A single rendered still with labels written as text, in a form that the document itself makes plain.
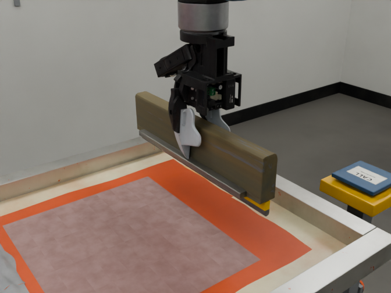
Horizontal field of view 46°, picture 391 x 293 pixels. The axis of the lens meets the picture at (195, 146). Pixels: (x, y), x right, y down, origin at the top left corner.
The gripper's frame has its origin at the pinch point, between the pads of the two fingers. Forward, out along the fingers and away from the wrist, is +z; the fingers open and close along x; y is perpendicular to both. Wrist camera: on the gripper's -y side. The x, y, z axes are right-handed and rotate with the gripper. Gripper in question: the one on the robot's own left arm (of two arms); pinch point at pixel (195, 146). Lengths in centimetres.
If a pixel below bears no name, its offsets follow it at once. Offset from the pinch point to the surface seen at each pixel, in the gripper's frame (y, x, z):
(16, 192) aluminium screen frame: -25.7, -24.5, 12.4
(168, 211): -3.4, -3.8, 13.5
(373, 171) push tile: 11.7, 38.0, 12.1
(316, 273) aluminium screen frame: 26.6, 1.3, 10.3
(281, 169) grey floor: -123, 163, 108
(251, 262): 16.4, -1.3, 13.7
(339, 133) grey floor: -137, 243, 108
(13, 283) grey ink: -0.7, -32.8, 13.1
